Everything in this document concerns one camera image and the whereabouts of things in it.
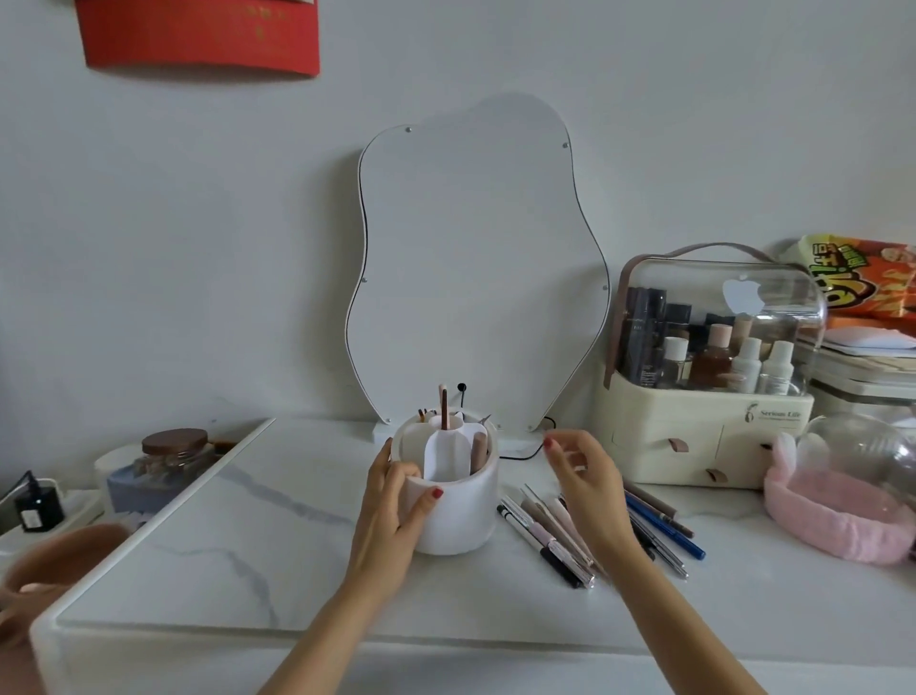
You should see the person's left hand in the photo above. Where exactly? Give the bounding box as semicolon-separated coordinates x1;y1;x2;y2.
343;437;445;590

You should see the person's right hand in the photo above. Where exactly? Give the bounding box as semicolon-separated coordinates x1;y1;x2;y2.
544;429;636;571

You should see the white round brush holder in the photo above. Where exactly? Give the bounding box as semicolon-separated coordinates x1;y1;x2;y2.
391;412;500;557

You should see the person's right forearm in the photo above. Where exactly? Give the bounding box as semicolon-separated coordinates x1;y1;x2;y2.
607;550;768;695

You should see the person's left forearm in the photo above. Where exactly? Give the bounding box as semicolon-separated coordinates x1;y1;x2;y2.
259;553;417;695

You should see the pile of makeup pens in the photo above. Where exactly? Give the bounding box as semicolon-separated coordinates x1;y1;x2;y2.
497;481;708;591

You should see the cream cosmetic box clear lid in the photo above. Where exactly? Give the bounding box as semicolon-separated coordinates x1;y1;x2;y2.
600;242;830;491

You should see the row of cosmetic bottles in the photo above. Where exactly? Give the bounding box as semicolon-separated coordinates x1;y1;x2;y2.
620;286;800;397

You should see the wavy white framed mirror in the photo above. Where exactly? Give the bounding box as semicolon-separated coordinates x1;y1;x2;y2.
345;92;612;445

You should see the glass jar brown lid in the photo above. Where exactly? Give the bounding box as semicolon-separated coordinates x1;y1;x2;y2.
132;428;213;479

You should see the pink fluffy headband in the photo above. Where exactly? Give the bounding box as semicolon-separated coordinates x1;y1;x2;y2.
762;432;916;567

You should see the clear plastic dome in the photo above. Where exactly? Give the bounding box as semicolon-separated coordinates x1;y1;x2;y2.
793;411;916;518

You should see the blue box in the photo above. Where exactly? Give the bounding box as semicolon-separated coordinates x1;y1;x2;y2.
106;462;205;515

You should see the white storage box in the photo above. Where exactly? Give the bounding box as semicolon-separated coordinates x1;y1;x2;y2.
794;342;916;423

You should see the white paper pad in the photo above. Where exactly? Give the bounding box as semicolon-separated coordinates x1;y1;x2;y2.
822;326;916;353

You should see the white round container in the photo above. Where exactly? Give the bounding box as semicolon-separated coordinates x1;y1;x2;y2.
93;441;147;502

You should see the orange snack bag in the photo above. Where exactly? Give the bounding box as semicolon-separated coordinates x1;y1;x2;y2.
786;234;916;332

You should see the white power strip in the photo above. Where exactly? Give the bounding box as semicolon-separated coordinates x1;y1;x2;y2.
0;490;110;557

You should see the small black bottle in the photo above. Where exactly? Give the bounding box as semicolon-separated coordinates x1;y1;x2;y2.
14;470;66;533

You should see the black thin cable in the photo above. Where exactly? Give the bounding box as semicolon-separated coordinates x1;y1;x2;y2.
497;417;558;461

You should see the red paper wall hanging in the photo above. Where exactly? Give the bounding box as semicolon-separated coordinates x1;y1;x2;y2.
73;0;320;78

